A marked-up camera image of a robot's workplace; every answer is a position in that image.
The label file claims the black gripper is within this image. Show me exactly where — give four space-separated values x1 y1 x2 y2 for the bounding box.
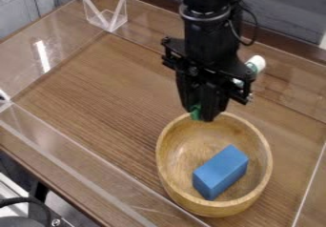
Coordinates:
162 5 257 122

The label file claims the green dry erase marker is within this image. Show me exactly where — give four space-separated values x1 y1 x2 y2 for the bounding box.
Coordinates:
190 55 266 120

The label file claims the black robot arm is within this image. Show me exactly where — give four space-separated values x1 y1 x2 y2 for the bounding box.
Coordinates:
162 0 258 122

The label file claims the brown wooden bowl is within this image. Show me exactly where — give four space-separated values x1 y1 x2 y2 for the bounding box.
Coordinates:
156 113 273 217

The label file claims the blue rectangular block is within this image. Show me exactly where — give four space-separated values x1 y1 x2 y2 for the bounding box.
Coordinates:
193 145 249 200

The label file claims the clear acrylic corner bracket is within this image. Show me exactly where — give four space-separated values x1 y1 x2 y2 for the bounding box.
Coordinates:
83 0 128 32

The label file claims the clear acrylic tray wall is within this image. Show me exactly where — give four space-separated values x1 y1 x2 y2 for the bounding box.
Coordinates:
0 101 209 227

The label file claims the black cable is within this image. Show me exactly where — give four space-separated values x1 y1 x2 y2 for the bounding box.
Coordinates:
0 196 53 227

